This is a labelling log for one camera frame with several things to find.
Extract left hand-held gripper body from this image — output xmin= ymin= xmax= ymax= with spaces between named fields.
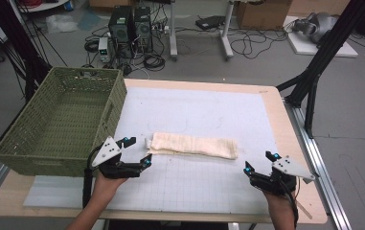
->
xmin=90 ymin=136 xmax=142 ymax=180

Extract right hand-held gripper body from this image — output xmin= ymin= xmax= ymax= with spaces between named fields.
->
xmin=250 ymin=155 xmax=316 ymax=196

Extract cream towel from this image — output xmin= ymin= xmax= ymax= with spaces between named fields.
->
xmin=145 ymin=131 xmax=240 ymax=161

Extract green woven basket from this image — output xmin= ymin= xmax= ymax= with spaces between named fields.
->
xmin=0 ymin=66 xmax=128 ymax=178

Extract person's right hand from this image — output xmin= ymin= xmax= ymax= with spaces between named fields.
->
xmin=262 ymin=191 xmax=295 ymax=219

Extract person's left hand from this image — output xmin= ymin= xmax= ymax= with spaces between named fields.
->
xmin=91 ymin=173 xmax=128 ymax=206

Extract thin wooden stick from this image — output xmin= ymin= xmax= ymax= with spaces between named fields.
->
xmin=296 ymin=200 xmax=313 ymax=220

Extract white grid mat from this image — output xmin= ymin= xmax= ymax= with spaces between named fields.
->
xmin=22 ymin=85 xmax=282 ymax=215

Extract small grey power supply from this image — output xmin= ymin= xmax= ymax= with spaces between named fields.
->
xmin=97 ymin=36 xmax=113 ymax=64

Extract black computer tower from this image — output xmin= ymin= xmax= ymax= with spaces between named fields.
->
xmin=133 ymin=6 xmax=154 ymax=54
xmin=107 ymin=5 xmax=135 ymax=60

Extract white board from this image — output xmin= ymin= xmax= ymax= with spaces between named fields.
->
xmin=284 ymin=15 xmax=360 ymax=58

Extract white desk leg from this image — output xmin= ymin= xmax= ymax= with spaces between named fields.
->
xmin=219 ymin=0 xmax=236 ymax=61
xmin=169 ymin=0 xmax=179 ymax=61

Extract black metal stand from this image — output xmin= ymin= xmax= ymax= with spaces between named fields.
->
xmin=0 ymin=0 xmax=54 ymax=104
xmin=275 ymin=0 xmax=365 ymax=140

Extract clear plastic bag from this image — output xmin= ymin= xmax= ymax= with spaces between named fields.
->
xmin=45 ymin=13 xmax=80 ymax=35

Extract grey rounded device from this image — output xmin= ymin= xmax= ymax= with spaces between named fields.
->
xmin=291 ymin=11 xmax=339 ymax=44

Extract brown cardboard box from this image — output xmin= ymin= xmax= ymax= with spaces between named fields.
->
xmin=236 ymin=0 xmax=294 ymax=32

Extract flat black box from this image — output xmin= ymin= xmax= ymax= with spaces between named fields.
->
xmin=194 ymin=14 xmax=227 ymax=32

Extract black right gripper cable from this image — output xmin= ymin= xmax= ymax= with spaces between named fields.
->
xmin=282 ymin=181 xmax=301 ymax=230

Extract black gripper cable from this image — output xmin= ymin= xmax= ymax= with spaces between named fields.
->
xmin=282 ymin=181 xmax=301 ymax=230
xmin=81 ymin=145 xmax=104 ymax=209

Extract aluminium rail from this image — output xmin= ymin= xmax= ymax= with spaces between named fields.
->
xmin=284 ymin=99 xmax=354 ymax=230

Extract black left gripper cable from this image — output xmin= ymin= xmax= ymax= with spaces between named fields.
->
xmin=81 ymin=145 xmax=104 ymax=209

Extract coiled black cable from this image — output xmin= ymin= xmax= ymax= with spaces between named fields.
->
xmin=143 ymin=53 xmax=167 ymax=72

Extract black floor cables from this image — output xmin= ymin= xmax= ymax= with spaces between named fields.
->
xmin=229 ymin=28 xmax=289 ymax=60

